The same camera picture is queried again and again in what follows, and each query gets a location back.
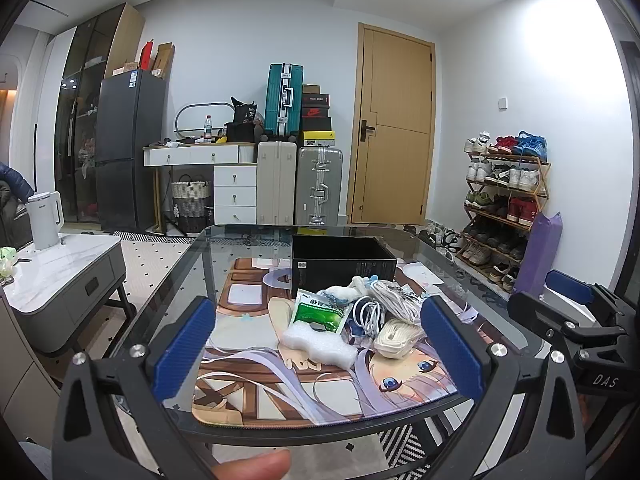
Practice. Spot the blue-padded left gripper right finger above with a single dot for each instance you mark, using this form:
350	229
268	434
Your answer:
551	445

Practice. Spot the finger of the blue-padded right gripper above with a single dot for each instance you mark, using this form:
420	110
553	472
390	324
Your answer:
569	287
538	317

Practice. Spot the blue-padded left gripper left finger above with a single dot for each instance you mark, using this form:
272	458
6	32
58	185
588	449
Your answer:
89	441

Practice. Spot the cream shoelaces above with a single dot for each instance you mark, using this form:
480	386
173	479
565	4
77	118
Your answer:
397	338

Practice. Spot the bagged white adidas shoelaces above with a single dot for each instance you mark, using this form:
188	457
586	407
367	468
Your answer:
401	303

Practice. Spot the white foam packing piece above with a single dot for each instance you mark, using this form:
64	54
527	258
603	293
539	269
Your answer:
321	347

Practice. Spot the green sachet packet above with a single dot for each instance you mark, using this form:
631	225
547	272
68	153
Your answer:
321	313

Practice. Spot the black storage box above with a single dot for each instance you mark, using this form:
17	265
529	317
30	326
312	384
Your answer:
322	261

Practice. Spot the person's left hand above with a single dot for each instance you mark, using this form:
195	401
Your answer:
269	466

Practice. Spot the purple bag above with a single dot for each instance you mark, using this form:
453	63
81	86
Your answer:
540	252

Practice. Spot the wooden shoe rack with shoes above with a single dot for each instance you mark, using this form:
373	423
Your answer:
507	181

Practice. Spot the pile of shoes on floor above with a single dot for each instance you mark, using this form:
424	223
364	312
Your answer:
447	242

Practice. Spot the grey marble side cabinet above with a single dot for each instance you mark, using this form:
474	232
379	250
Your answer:
57	291

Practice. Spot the anime girl desk mat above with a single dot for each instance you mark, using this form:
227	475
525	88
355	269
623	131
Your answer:
279	358

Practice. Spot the white flower bunch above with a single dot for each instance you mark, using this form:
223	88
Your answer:
8	258

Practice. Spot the white electric kettle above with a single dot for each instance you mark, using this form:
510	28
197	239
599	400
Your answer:
46	218

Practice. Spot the wooden door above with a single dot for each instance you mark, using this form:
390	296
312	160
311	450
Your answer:
393	132

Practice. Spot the woven laundry basket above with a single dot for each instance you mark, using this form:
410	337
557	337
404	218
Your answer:
190	198

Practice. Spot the blue puffer jacket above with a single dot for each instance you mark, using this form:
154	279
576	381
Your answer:
19	186

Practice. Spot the silver aluminium suitcase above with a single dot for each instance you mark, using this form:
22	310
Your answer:
318	185

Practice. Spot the white dressing desk with drawers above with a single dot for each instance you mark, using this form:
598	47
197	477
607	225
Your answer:
234	177

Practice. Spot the beige suitcase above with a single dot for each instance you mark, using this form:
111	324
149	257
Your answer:
276	165

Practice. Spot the stack of shoe boxes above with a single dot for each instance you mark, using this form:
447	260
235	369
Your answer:
315	120

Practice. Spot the plastic water bottle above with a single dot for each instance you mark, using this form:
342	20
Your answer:
208	129

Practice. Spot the black refrigerator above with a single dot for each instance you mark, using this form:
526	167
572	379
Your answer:
130	118

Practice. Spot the black handbag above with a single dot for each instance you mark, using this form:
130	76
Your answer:
242	126

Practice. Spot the teal suitcase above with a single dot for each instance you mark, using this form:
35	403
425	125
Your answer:
283	104

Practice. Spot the red bag on fridge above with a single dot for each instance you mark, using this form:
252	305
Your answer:
145	55

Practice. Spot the cardboard box on fridge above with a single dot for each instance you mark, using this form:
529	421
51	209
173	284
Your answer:
162	60

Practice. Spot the dark glass display cabinet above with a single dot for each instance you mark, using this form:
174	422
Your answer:
99	46

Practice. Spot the oval metal mirror frame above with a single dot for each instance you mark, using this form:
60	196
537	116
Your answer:
192	119

